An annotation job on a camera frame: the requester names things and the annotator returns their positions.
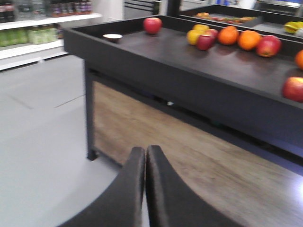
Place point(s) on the yellow apple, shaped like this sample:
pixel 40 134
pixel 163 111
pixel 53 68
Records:
pixel 200 27
pixel 192 36

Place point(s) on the lone red apple far left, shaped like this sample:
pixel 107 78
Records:
pixel 152 25

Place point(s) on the large red apple by oranges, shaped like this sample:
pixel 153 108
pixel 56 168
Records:
pixel 268 46

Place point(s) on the black wooden produce stand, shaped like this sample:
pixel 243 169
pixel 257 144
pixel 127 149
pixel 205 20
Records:
pixel 219 116

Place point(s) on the white store shelf unit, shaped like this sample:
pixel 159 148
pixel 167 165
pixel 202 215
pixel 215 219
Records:
pixel 31 30

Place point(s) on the orange of pair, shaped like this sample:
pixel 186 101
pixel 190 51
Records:
pixel 248 40
pixel 228 35

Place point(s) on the small red apple back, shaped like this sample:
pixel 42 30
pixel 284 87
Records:
pixel 212 32

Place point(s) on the red apple near front upper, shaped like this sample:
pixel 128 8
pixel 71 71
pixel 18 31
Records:
pixel 293 89

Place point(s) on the orange right of pair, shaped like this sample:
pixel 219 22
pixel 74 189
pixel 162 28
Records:
pixel 248 40

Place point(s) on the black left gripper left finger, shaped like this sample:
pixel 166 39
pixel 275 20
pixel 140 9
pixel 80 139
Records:
pixel 120 205

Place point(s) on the orange with navel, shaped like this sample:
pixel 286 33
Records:
pixel 299 59

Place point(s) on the small white dish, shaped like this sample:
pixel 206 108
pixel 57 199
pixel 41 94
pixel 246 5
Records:
pixel 113 38

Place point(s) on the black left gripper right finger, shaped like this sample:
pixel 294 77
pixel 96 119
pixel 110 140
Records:
pixel 171 202

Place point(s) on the yellow apple back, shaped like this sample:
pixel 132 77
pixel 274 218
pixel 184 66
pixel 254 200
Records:
pixel 200 27

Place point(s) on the yellow apple front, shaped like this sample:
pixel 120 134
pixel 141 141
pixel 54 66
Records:
pixel 192 36

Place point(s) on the orange left of pair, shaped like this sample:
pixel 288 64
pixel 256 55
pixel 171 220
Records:
pixel 228 35

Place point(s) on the small red apple front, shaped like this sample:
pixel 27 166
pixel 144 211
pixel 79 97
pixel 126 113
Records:
pixel 205 42

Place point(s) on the small red apple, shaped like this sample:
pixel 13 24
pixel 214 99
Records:
pixel 205 42
pixel 212 32

